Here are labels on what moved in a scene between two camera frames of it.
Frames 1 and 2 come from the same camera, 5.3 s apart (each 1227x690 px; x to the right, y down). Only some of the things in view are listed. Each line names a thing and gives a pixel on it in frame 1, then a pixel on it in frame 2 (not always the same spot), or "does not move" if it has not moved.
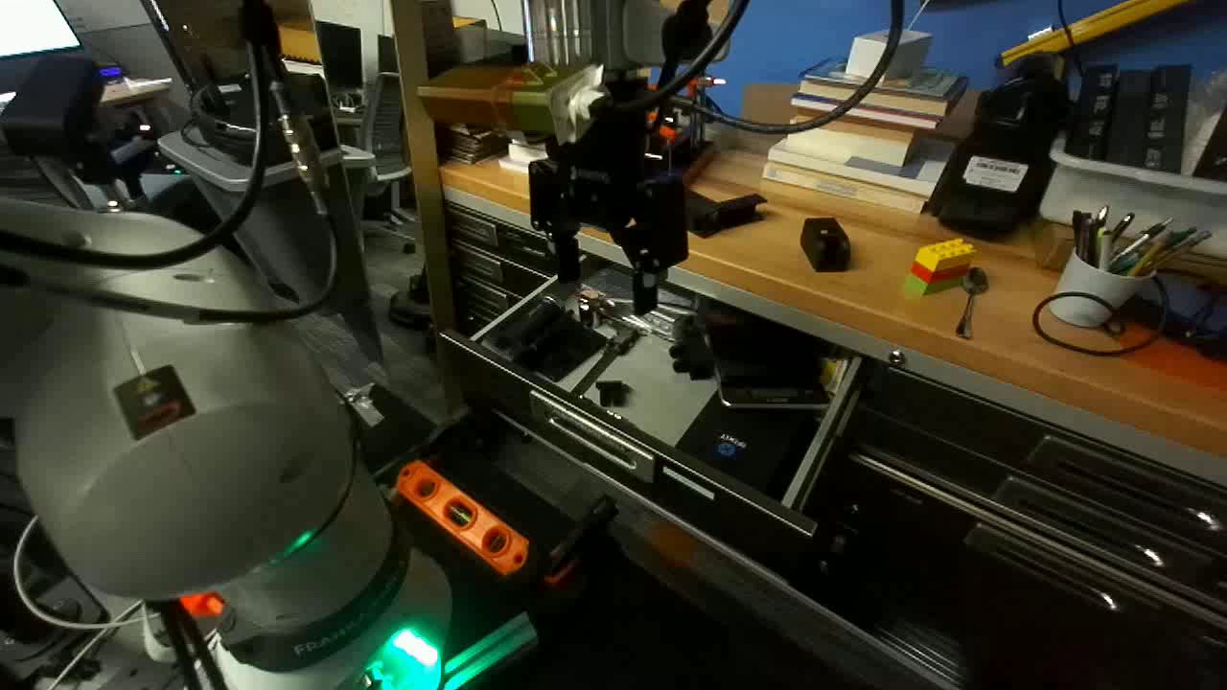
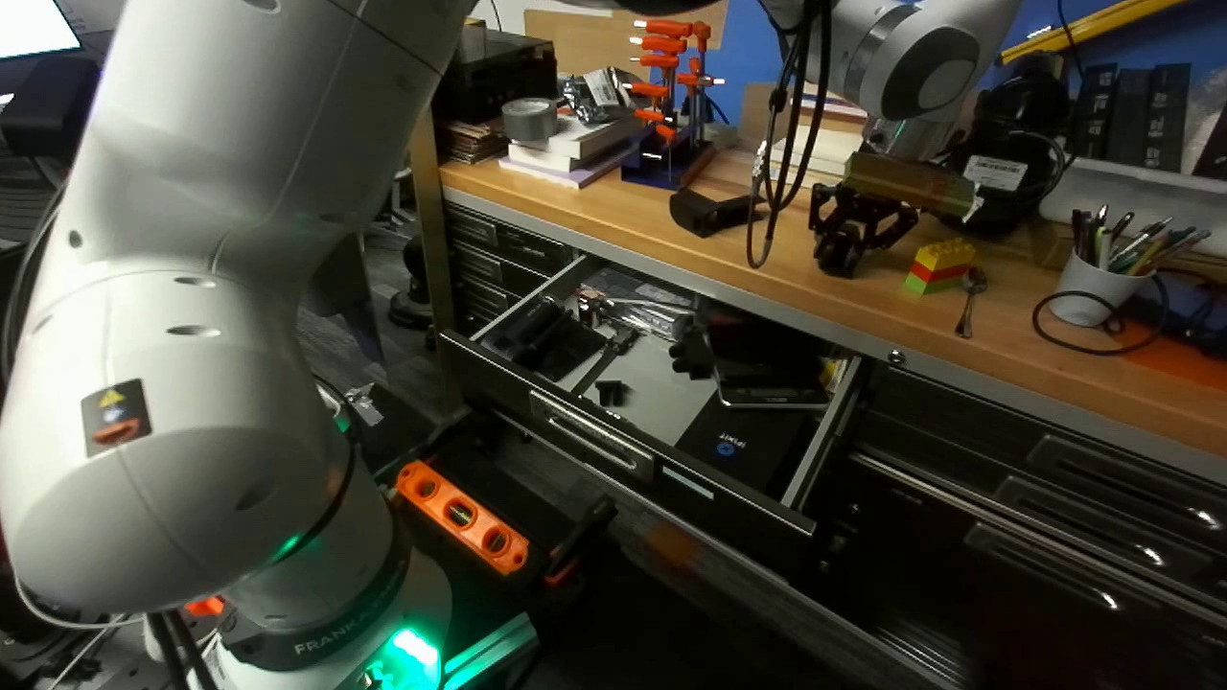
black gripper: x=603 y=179 → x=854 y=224
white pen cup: x=1127 y=298 does not move
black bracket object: x=720 y=216 does not move
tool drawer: x=699 y=397 does not move
